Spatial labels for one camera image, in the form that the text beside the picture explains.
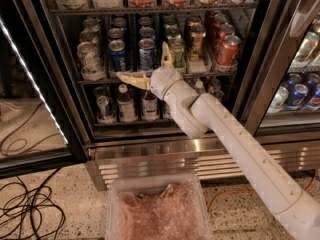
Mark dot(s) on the blue pepsi can left front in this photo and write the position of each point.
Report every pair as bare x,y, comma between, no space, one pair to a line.
118,56

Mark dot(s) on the blue pepsi can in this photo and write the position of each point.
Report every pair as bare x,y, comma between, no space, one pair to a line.
118,56
146,54

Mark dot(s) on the clear plastic bin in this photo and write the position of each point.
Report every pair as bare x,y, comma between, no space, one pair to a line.
168,207

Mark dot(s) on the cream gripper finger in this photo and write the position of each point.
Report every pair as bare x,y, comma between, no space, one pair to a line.
166,59
136,79

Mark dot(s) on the white green can front left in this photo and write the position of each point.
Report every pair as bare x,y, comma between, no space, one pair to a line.
89,57

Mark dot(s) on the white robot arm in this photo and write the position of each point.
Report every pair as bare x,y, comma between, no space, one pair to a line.
195,114

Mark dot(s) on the brown drink bottle left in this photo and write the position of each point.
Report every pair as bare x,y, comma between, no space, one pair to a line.
127,110

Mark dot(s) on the brown can bottom right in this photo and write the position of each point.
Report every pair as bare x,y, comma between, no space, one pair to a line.
214,88

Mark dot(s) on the brown drink bottle middle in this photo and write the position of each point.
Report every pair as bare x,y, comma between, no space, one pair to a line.
149,106

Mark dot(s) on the clear water bottle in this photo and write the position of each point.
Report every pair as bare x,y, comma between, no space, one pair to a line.
199,87

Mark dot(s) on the small blue can bottom shelf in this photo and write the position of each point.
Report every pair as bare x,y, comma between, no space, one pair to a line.
105,107

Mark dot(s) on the open glass fridge door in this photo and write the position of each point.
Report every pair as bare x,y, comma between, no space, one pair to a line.
40,126

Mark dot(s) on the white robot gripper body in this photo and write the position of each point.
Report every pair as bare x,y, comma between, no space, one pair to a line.
162,80

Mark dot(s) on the steel fridge bottom grille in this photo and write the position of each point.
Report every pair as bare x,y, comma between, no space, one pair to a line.
206,158

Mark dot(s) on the red can front right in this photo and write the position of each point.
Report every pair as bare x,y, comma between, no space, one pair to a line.
228,50

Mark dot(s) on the brown drink bottle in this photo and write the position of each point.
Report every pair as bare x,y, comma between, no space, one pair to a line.
149,106
127,110

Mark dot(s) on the right glass fridge door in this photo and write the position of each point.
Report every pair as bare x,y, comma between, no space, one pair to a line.
278,95

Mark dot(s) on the brown gold can front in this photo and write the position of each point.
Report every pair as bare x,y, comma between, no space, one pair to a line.
196,36

